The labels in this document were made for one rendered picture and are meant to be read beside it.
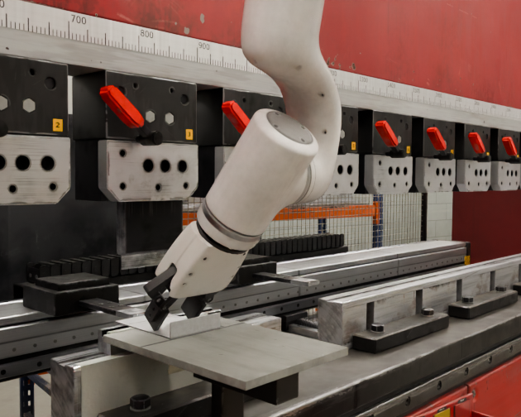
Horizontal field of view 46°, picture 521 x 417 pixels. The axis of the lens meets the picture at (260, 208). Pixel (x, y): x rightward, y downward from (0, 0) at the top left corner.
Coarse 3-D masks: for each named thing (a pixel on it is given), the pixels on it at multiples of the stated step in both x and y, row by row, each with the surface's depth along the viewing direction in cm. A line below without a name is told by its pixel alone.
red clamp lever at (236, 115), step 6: (228, 102) 88; (234, 102) 88; (222, 108) 89; (228, 108) 88; (234, 108) 88; (240, 108) 89; (228, 114) 89; (234, 114) 88; (240, 114) 89; (234, 120) 89; (240, 120) 89; (246, 120) 90; (234, 126) 91; (240, 126) 90; (246, 126) 90; (240, 132) 91
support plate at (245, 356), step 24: (120, 336) 80; (144, 336) 80; (192, 336) 81; (216, 336) 81; (240, 336) 81; (264, 336) 81; (288, 336) 81; (168, 360) 72; (192, 360) 70; (216, 360) 70; (240, 360) 70; (264, 360) 70; (288, 360) 70; (312, 360) 71; (240, 384) 64
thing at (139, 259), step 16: (128, 208) 84; (144, 208) 86; (160, 208) 88; (176, 208) 90; (128, 224) 84; (144, 224) 86; (160, 224) 88; (176, 224) 90; (128, 240) 84; (144, 240) 86; (160, 240) 88; (128, 256) 85; (144, 256) 87; (160, 256) 89
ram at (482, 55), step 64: (64, 0) 73; (128, 0) 79; (192, 0) 87; (384, 0) 122; (448, 0) 141; (512, 0) 168; (128, 64) 80; (192, 64) 87; (384, 64) 123; (448, 64) 143; (512, 64) 169; (512, 128) 171
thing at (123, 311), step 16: (32, 288) 102; (48, 288) 101; (64, 288) 100; (80, 288) 102; (96, 288) 103; (112, 288) 105; (32, 304) 102; (48, 304) 99; (64, 304) 99; (80, 304) 100; (96, 304) 97; (112, 304) 98
